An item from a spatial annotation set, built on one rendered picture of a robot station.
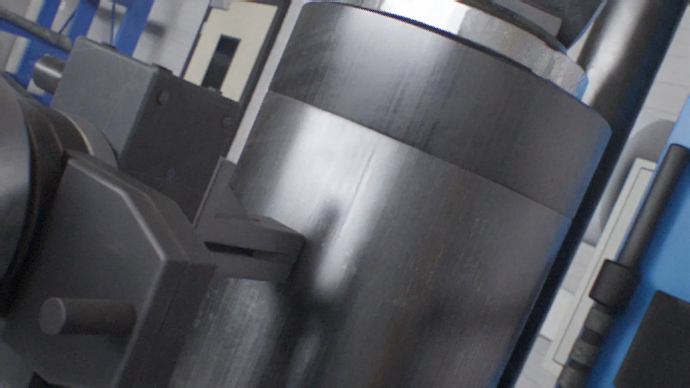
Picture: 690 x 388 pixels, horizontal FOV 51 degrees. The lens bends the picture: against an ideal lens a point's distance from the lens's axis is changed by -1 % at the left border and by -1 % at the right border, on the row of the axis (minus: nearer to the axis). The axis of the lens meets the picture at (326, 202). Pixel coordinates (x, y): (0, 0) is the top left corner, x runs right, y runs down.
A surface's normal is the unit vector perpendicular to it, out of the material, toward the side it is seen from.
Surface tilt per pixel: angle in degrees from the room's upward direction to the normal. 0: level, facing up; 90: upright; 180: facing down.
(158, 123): 90
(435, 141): 90
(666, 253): 90
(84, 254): 90
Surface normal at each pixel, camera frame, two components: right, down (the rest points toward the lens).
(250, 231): 0.77, 0.37
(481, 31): -0.08, 0.05
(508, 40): 0.12, 0.14
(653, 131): 0.53, 0.29
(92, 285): -0.50, -0.15
